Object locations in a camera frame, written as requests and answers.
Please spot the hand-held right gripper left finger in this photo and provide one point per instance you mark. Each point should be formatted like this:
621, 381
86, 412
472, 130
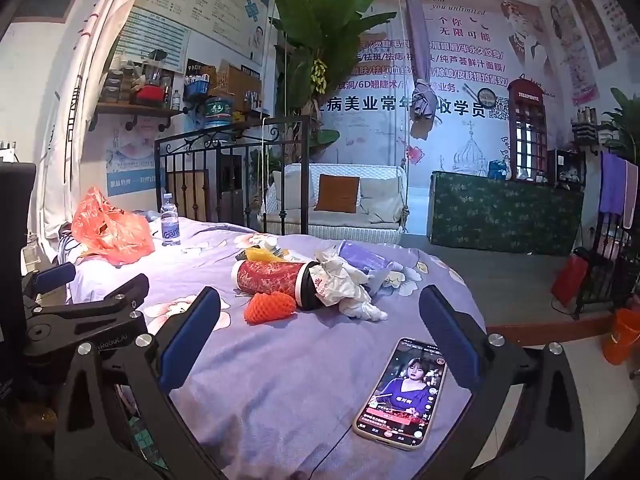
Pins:
192, 342

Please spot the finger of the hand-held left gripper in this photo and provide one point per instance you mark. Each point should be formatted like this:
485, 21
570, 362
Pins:
122, 297
55, 277

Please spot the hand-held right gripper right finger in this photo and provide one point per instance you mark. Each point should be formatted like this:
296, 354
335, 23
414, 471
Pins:
447, 342

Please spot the orange foam fruit net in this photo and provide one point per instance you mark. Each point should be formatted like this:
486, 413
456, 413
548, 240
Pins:
267, 307

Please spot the white tissue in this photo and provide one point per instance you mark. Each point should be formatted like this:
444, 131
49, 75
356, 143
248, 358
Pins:
362, 305

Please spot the red patterned paper cup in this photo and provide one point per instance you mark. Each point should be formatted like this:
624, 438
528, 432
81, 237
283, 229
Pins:
270, 277

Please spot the yellow foam fruit net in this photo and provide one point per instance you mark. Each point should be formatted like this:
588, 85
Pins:
260, 255

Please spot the small drink carton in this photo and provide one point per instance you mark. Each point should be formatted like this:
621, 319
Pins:
362, 257

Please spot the white paper red print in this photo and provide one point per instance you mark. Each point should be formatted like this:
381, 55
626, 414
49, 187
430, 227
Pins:
332, 272

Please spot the orange plastic bag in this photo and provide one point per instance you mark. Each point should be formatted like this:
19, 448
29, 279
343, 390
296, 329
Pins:
110, 230

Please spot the smartphone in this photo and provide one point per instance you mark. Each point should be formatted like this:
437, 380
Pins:
400, 400

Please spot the clear water bottle blue label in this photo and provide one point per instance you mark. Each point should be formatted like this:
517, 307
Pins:
171, 230

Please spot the purple floral bedsheet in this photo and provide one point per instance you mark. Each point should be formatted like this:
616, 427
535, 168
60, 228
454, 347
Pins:
280, 375

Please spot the wooden panel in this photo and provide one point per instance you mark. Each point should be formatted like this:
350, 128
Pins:
186, 190

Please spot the white wicker swing sofa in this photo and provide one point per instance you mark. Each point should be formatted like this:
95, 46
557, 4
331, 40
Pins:
380, 225

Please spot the red paper bag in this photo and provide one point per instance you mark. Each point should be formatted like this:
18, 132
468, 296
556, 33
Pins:
570, 280

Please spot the green floral covered counter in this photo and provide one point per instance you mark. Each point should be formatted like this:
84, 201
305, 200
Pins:
500, 215

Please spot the black floor appliance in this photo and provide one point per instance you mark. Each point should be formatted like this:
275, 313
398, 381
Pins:
230, 180

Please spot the white curtain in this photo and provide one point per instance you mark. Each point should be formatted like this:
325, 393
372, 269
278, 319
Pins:
90, 110

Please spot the white sofa pillow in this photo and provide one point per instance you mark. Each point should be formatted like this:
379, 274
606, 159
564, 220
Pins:
380, 188
287, 190

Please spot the black metal rack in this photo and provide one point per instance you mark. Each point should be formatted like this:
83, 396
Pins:
600, 270

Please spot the orange bucket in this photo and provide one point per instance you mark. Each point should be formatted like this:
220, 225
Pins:
622, 337

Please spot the brown cushion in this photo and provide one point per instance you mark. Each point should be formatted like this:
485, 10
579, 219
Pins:
337, 194

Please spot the red blender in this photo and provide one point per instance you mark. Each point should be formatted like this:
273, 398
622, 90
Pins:
150, 92

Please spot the black display shelf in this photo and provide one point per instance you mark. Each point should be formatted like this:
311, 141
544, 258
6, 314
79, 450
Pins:
565, 170

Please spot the blue basket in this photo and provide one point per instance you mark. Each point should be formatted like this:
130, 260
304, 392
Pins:
196, 87

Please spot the red phone booth cabinet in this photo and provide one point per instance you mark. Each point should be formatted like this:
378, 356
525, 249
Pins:
525, 130

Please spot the purple towel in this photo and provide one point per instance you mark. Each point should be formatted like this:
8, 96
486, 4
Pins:
612, 185

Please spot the cardboard box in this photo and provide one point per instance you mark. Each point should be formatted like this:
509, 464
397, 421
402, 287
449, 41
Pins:
240, 85

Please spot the hanging purple umbrella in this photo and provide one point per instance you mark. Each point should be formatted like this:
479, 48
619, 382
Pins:
422, 60

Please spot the green potted plant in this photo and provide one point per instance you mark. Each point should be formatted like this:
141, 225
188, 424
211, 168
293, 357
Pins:
625, 120

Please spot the banana plant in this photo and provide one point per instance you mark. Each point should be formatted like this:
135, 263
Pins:
325, 25

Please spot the face wall poster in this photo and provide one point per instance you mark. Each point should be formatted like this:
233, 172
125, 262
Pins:
130, 160

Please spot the wooden wall shelf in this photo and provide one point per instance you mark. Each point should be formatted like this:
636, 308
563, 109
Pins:
125, 108

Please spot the black iron bed frame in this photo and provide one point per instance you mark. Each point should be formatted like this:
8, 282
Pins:
306, 175

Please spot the large wall advertisement banner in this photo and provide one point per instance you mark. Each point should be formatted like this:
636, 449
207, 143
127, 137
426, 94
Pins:
460, 125

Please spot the blue wall poster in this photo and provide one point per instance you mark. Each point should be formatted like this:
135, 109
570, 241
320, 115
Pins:
150, 35

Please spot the portrait wall posters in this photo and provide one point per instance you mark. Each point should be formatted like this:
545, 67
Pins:
575, 35

